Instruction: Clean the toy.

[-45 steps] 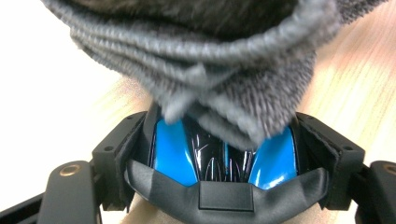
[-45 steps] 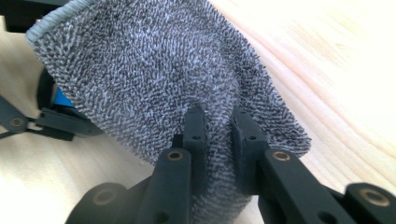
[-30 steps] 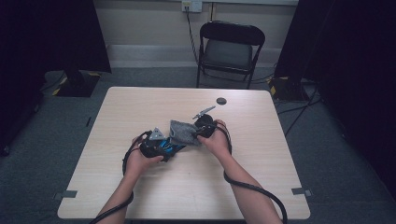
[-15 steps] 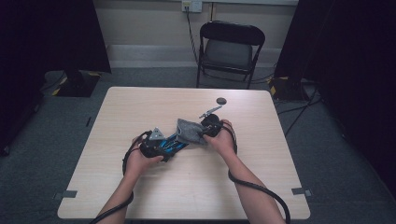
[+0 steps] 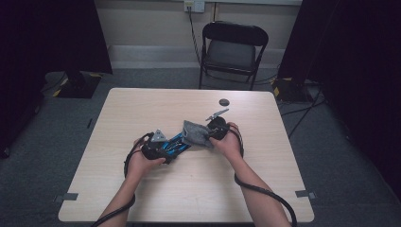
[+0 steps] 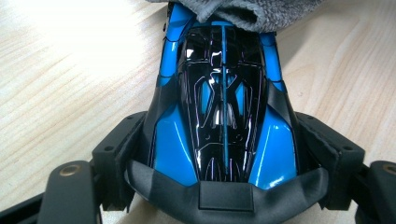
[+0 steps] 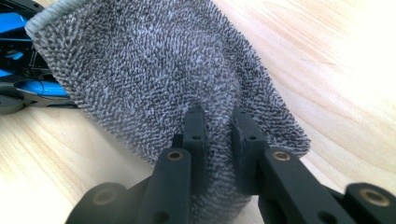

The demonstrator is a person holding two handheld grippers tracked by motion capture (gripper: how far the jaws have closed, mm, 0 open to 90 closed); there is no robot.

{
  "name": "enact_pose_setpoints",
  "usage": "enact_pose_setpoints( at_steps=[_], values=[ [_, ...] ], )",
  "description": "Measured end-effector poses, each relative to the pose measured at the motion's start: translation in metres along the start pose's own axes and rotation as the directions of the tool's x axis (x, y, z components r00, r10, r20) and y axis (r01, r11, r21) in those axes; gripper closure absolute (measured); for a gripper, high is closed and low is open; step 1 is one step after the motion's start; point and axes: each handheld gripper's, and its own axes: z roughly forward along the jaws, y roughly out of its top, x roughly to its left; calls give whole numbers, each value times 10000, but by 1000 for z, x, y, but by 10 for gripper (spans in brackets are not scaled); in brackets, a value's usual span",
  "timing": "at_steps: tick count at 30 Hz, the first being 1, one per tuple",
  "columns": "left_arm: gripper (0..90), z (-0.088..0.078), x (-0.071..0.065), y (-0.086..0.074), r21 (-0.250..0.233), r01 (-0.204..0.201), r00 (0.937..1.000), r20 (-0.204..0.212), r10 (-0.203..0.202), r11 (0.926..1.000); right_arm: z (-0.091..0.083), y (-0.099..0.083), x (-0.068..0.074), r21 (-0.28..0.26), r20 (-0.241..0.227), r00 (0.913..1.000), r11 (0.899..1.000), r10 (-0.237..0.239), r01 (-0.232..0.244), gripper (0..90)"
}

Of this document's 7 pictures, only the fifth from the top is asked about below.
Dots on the grey tape piece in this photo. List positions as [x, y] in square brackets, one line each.
[67, 197]
[304, 194]

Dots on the black folding chair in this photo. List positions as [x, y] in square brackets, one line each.
[231, 53]

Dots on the white wall socket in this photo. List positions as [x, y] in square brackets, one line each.
[194, 5]

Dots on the black curtain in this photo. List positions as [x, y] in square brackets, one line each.
[38, 47]
[356, 63]

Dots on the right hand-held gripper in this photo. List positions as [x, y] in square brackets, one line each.
[218, 127]

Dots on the person's right hand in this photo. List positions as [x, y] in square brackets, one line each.
[230, 145]

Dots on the black box with yellow tape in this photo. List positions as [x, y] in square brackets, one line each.
[291, 91]

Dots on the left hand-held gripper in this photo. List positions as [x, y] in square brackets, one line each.
[154, 146]

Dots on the person's left hand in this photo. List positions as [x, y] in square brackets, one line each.
[142, 164]

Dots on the blue and black toy car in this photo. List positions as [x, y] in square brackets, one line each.
[175, 145]

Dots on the black table grommet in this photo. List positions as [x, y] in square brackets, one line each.
[224, 102]

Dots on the grey cloth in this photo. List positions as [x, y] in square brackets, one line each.
[195, 134]

